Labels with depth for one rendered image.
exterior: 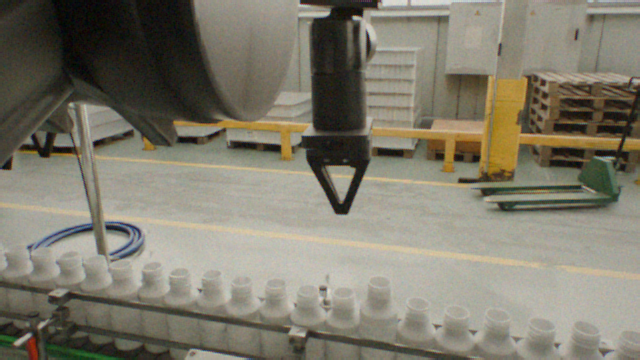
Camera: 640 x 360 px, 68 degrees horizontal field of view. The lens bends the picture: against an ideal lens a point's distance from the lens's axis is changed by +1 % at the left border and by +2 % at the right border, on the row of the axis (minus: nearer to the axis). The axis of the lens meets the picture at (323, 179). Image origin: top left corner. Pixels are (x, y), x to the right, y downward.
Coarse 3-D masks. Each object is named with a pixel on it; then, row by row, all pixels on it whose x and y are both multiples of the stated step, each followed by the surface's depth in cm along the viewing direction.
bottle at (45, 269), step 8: (40, 248) 91; (48, 248) 91; (32, 256) 88; (40, 256) 88; (48, 256) 89; (32, 264) 89; (40, 264) 88; (48, 264) 89; (56, 264) 91; (32, 272) 89; (40, 272) 89; (48, 272) 89; (56, 272) 90; (32, 280) 88; (40, 280) 88; (48, 280) 89; (56, 288) 90; (32, 296) 90; (40, 296) 89; (40, 304) 90; (48, 304) 90; (40, 312) 90; (48, 312) 90; (48, 328) 91
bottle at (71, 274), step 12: (72, 252) 90; (60, 264) 87; (72, 264) 87; (60, 276) 88; (72, 276) 88; (84, 276) 89; (60, 288) 87; (72, 288) 87; (72, 300) 88; (72, 312) 89; (84, 324) 90; (72, 336) 90; (84, 336) 91
